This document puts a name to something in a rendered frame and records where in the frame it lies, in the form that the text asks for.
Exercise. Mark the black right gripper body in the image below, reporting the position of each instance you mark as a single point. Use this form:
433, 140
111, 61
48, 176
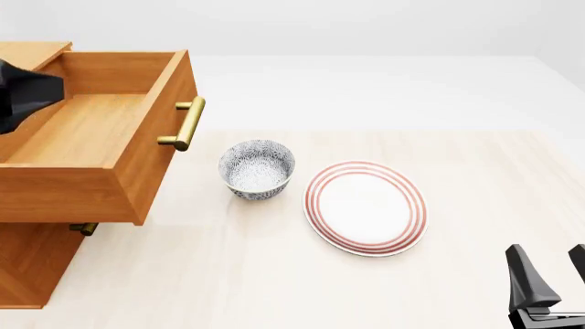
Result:
548, 318

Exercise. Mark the white plate with red rings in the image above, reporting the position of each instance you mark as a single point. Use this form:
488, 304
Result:
365, 209

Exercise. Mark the wooden cabinet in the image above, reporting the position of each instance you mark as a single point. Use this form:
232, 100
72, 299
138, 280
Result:
32, 260

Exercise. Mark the wooden cabinet drawer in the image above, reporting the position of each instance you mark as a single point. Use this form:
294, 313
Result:
91, 137

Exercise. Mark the blue patterned bowl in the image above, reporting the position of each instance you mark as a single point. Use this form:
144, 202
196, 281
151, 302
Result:
256, 171

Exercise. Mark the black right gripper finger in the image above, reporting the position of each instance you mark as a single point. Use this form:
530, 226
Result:
530, 277
579, 260

